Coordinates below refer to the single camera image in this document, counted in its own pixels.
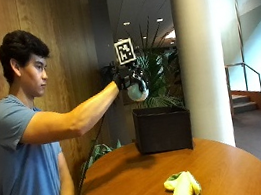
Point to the carpeted stair steps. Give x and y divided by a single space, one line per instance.
243 103

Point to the white cube with black markers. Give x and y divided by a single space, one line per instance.
124 51

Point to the round recessed ceiling light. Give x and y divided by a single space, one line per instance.
159 20
126 23

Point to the the person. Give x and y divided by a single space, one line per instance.
24 157

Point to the metal stair handrail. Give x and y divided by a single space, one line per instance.
244 72

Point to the white round column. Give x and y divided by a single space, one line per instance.
201 54

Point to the dark brown woven box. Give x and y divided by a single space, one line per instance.
163 129

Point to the small green leafy plant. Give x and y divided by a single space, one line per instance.
98 154

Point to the tall green potted plant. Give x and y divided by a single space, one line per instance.
160 72

